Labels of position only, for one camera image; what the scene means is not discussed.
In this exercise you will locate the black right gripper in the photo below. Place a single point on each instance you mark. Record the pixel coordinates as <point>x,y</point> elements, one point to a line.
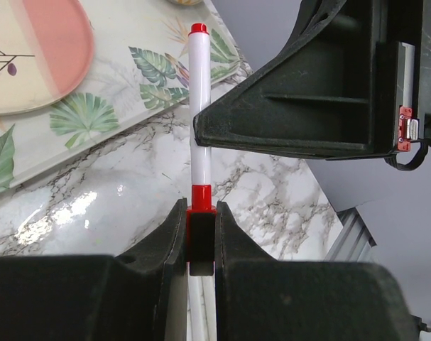
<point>410,22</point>

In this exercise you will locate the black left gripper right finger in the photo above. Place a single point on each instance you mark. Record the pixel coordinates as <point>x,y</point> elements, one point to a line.
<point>261,298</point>

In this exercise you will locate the red cap white marker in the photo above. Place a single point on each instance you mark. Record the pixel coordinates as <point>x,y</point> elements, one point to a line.
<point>201,214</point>

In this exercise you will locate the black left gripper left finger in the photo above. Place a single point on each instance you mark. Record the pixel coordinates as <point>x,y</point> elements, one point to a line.
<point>138,295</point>

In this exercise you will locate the cream and pink plate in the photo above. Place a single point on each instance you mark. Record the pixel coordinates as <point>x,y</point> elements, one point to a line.
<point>46,49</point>

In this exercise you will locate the floral leaf pattern tray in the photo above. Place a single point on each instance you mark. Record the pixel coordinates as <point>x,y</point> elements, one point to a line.
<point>139,68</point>

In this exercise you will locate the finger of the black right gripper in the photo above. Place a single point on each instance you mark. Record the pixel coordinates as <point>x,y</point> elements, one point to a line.
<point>342,87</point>

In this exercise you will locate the aluminium frame rail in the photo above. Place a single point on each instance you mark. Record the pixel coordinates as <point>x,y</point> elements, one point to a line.
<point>355,242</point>

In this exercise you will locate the small floral bowl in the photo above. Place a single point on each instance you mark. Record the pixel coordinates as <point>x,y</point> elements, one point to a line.
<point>185,2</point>

